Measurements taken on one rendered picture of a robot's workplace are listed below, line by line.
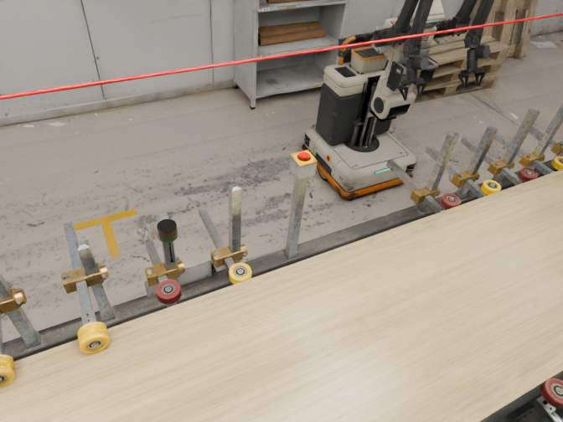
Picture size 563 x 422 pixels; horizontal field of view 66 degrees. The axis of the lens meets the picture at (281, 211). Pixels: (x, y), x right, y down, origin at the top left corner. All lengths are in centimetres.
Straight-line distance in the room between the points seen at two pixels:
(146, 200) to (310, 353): 207
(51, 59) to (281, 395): 328
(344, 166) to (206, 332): 195
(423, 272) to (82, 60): 319
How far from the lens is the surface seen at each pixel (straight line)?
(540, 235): 208
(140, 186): 332
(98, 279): 155
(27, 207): 338
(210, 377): 136
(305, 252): 190
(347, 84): 300
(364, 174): 309
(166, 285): 154
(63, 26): 392
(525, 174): 239
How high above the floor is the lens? 213
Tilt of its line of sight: 44 degrees down
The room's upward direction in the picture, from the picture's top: 6 degrees clockwise
